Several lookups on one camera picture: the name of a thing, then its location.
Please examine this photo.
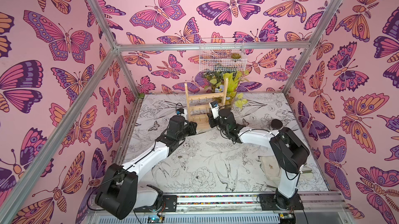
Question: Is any small succulent in basket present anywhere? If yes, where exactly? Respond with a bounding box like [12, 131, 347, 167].
[231, 53, 242, 59]

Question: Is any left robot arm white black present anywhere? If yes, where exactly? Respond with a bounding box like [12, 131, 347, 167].
[95, 115, 197, 220]

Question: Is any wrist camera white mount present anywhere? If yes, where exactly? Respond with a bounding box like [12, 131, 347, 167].
[176, 108, 188, 120]
[209, 101, 219, 119]

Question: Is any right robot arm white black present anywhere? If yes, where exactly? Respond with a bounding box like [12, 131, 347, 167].
[207, 108, 310, 210]

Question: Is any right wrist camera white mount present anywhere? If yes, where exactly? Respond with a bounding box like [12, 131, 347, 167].
[209, 101, 219, 119]

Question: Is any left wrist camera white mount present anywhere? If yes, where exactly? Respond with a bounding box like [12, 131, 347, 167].
[176, 108, 188, 120]

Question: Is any white wire basket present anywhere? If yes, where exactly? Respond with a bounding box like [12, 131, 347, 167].
[198, 38, 247, 72]

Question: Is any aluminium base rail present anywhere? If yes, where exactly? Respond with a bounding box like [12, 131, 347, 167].
[83, 191, 356, 224]

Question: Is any potted green plant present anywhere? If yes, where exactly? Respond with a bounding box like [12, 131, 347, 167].
[202, 71, 248, 109]

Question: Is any beige work glove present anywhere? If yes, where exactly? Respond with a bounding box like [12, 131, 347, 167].
[259, 156, 314, 183]

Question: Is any wooden jewelry display stand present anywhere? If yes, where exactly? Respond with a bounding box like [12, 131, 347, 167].
[185, 79, 229, 132]

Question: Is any small black cylinder jar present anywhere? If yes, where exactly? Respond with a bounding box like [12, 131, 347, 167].
[270, 119, 284, 130]

